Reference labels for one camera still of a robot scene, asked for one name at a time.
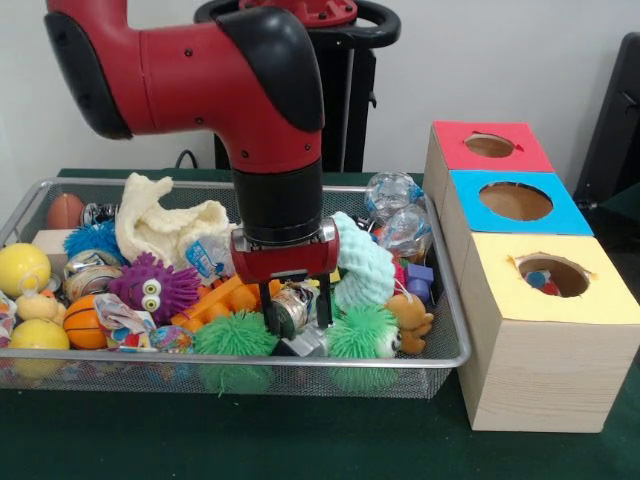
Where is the purple furry monster toy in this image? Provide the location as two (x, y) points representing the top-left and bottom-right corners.
(108, 252), (201, 319)

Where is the orange plastic toy block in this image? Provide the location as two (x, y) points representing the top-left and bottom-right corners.
(172, 275), (286, 329)

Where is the white cloth with big dots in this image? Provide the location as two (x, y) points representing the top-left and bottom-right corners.
(95, 293), (159, 351)

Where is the wire mesh bin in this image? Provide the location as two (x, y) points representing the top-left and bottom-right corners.
(0, 178), (473, 399)

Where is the orange toy basketball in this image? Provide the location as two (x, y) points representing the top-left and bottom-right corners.
(64, 294), (109, 350)

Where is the cream knitted cloth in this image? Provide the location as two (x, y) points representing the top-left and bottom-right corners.
(116, 173), (236, 269)

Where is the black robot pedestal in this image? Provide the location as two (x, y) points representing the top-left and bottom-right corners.
(194, 0), (401, 173)

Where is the wooden box with three holes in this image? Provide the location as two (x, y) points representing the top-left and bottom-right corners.
(424, 121), (640, 433)

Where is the mint green foam cloth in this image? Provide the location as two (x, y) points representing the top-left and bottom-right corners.
(330, 211), (396, 312)

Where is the dark green table cloth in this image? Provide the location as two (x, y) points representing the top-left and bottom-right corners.
(0, 168), (640, 480)

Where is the yellow ball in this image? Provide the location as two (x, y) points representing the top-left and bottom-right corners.
(8, 319), (71, 379)
(0, 243), (52, 297)

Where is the black monitor panel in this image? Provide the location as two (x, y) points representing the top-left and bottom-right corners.
(575, 33), (640, 206)

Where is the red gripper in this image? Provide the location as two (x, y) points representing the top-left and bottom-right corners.
(231, 222), (341, 337)

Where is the green spiky ball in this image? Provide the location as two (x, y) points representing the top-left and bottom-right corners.
(193, 310), (278, 394)
(325, 305), (403, 394)

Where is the colourful polka dot cloth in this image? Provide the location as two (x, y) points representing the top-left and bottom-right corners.
(523, 268), (563, 297)

